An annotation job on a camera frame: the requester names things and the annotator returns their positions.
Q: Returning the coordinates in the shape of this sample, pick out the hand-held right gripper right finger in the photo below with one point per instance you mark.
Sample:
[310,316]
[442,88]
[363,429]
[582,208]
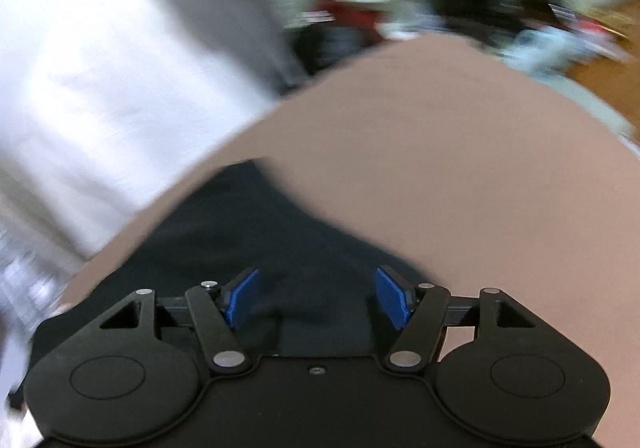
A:
[392,298]

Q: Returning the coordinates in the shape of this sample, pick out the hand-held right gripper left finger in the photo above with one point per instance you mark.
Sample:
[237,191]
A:
[240,298]

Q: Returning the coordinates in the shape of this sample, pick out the black fleece garment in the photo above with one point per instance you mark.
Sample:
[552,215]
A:
[250,228]

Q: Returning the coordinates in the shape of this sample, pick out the white fluffy duvet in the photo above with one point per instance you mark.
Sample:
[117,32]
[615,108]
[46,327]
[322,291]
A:
[100,127]

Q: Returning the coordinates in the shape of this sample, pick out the pale green mat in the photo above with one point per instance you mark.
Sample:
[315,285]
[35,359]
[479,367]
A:
[595,107]

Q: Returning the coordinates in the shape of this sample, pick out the red cloth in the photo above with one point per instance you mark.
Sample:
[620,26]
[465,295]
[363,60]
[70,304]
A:
[345,15]

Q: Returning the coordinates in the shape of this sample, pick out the light blue toy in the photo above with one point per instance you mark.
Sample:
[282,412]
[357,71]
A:
[537,47]

